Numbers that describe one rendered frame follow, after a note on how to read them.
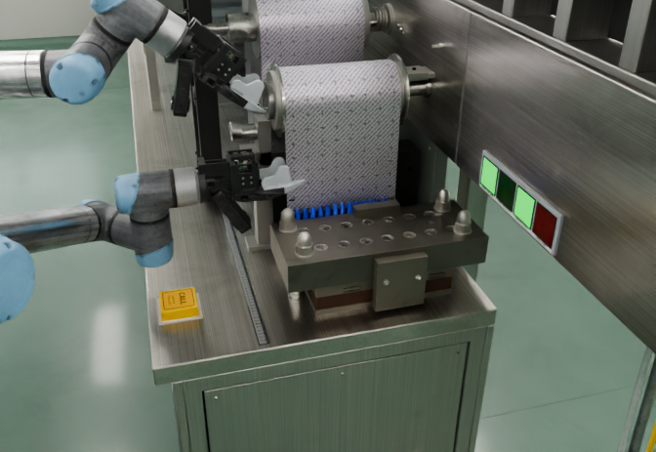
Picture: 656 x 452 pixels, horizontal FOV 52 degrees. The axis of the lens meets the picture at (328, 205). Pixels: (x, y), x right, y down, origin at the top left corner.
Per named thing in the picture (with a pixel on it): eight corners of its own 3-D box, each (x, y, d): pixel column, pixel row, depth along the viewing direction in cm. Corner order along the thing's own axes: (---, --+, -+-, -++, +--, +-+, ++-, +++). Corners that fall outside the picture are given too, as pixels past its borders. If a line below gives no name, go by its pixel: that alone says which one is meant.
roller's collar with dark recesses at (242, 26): (225, 39, 155) (225, 10, 152) (252, 37, 156) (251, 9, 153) (230, 46, 149) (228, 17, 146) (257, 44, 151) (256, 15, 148)
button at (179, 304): (159, 301, 134) (158, 291, 133) (195, 296, 136) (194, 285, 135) (162, 322, 128) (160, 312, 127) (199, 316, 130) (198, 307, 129)
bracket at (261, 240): (242, 241, 155) (235, 114, 140) (270, 237, 156) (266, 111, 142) (246, 252, 150) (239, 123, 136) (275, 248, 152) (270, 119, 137)
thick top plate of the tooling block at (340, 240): (270, 248, 139) (269, 223, 136) (451, 224, 148) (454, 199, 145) (288, 293, 125) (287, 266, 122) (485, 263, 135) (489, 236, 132)
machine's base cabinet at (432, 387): (151, 189, 374) (131, 32, 333) (266, 176, 389) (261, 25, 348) (205, 659, 160) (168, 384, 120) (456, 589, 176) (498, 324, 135)
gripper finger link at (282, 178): (307, 165, 133) (261, 170, 131) (307, 191, 135) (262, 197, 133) (305, 158, 135) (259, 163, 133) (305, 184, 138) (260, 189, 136)
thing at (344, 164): (287, 214, 141) (285, 130, 132) (393, 200, 146) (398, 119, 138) (287, 215, 140) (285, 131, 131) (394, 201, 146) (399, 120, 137)
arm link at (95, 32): (50, 74, 114) (85, 23, 111) (66, 55, 124) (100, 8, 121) (91, 102, 117) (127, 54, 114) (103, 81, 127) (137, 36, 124)
